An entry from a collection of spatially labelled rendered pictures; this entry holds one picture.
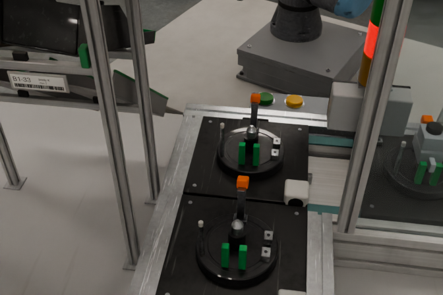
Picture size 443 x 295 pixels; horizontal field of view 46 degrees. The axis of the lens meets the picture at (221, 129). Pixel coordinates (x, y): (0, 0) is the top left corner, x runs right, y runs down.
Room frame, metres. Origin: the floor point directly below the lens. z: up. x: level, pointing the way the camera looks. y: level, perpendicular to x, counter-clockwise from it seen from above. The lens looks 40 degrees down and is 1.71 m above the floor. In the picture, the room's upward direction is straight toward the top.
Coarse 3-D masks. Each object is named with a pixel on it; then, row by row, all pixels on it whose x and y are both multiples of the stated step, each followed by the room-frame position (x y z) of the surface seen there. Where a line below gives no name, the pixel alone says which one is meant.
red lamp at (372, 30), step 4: (372, 24) 0.64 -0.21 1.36; (368, 28) 0.66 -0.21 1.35; (372, 28) 0.64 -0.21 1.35; (376, 28) 0.64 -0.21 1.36; (368, 32) 0.65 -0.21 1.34; (372, 32) 0.64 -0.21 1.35; (376, 32) 0.63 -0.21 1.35; (368, 36) 0.65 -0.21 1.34; (372, 36) 0.64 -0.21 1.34; (368, 40) 0.65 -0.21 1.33; (372, 40) 0.64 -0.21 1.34; (368, 44) 0.64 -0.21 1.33; (372, 44) 0.64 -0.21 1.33; (364, 48) 0.65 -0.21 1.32; (368, 48) 0.64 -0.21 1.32; (372, 48) 0.64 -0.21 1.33; (368, 52) 0.64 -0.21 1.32; (372, 52) 0.63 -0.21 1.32; (368, 56) 0.64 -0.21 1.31
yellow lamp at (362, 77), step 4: (364, 52) 0.65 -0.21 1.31; (364, 56) 0.65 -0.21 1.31; (364, 60) 0.65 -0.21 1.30; (368, 60) 0.64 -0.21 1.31; (364, 64) 0.64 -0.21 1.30; (368, 64) 0.64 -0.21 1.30; (360, 68) 0.65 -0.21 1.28; (364, 68) 0.64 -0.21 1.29; (368, 68) 0.64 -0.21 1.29; (360, 72) 0.65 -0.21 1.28; (364, 72) 0.64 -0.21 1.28; (368, 72) 0.63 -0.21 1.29; (360, 76) 0.65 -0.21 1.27; (364, 76) 0.64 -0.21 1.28; (360, 80) 0.64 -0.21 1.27; (364, 80) 0.64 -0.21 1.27; (364, 84) 0.64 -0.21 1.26
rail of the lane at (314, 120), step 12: (192, 108) 0.98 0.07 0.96; (204, 108) 0.98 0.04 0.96; (216, 108) 0.98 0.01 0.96; (228, 108) 0.98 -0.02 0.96; (240, 108) 0.98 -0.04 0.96; (264, 120) 0.92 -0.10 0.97; (276, 120) 0.93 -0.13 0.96; (288, 120) 0.93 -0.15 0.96; (300, 120) 0.93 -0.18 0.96; (312, 120) 0.94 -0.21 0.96; (324, 120) 0.93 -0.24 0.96; (312, 132) 0.91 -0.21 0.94; (324, 132) 0.91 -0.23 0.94; (336, 132) 0.90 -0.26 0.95; (348, 132) 0.90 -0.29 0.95
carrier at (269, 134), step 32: (224, 128) 0.89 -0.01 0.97; (288, 128) 0.89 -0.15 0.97; (192, 160) 0.79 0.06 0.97; (224, 160) 0.76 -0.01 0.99; (256, 160) 0.75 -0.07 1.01; (288, 160) 0.79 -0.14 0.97; (192, 192) 0.70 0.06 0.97; (224, 192) 0.70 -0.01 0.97; (256, 192) 0.70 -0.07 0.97; (288, 192) 0.68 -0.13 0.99
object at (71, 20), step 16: (16, 0) 0.71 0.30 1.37; (32, 0) 0.70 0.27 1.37; (48, 0) 0.70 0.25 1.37; (16, 16) 0.70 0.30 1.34; (32, 16) 0.69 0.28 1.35; (48, 16) 0.68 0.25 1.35; (64, 16) 0.68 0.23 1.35; (80, 16) 0.67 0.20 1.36; (112, 16) 0.75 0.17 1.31; (16, 32) 0.69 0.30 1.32; (32, 32) 0.68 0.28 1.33; (48, 32) 0.67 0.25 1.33; (64, 32) 0.67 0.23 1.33; (80, 32) 0.67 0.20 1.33; (112, 32) 0.75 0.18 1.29; (128, 32) 0.80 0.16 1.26; (144, 32) 0.85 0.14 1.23; (32, 48) 0.67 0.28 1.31; (48, 48) 0.66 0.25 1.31; (64, 48) 0.66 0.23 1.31; (112, 48) 0.74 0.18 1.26
